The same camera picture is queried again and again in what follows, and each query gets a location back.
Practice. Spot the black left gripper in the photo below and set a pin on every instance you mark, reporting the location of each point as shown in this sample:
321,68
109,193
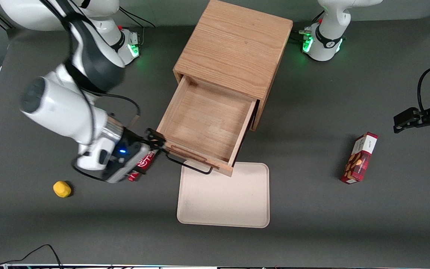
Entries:
428,115

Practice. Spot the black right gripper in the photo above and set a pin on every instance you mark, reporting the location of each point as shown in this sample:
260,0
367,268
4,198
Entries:
129,144

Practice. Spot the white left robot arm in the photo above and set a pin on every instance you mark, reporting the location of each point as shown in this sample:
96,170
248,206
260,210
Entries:
325,41

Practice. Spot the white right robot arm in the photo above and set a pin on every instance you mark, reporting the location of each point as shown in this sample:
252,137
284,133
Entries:
62,108

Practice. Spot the wooden drawer cabinet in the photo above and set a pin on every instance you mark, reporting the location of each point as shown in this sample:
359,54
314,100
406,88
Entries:
233,45

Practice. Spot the red cookie box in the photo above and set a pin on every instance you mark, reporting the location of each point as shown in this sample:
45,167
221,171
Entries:
360,158

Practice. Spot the beige plastic tray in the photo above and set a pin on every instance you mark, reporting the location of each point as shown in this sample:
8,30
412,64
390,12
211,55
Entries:
223,201

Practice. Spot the yellow lemon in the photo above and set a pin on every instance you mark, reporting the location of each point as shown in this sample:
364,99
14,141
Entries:
62,189

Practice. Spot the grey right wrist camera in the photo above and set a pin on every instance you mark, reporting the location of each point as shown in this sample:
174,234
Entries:
92,160

